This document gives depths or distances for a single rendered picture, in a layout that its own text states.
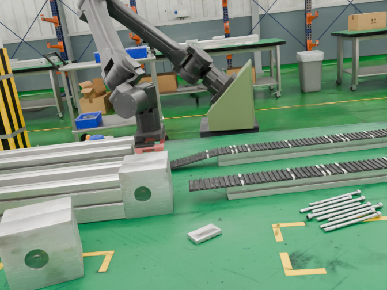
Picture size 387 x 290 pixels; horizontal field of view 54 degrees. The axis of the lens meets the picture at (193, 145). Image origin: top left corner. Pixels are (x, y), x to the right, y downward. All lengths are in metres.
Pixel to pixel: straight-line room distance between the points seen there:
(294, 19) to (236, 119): 7.31
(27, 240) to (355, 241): 0.47
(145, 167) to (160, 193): 0.06
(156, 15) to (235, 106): 7.30
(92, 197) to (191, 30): 7.70
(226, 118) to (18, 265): 0.82
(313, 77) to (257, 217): 5.15
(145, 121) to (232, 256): 0.42
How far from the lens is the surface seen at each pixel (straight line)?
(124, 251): 0.65
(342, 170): 0.81
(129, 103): 0.82
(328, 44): 8.66
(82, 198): 0.75
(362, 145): 1.02
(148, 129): 0.90
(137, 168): 0.72
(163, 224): 0.71
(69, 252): 0.60
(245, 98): 1.22
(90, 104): 5.87
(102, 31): 1.04
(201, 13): 8.34
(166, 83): 5.67
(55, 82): 5.97
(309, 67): 5.75
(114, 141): 0.97
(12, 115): 4.11
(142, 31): 1.28
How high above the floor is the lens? 1.12
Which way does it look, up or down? 17 degrees down
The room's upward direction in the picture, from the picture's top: 7 degrees counter-clockwise
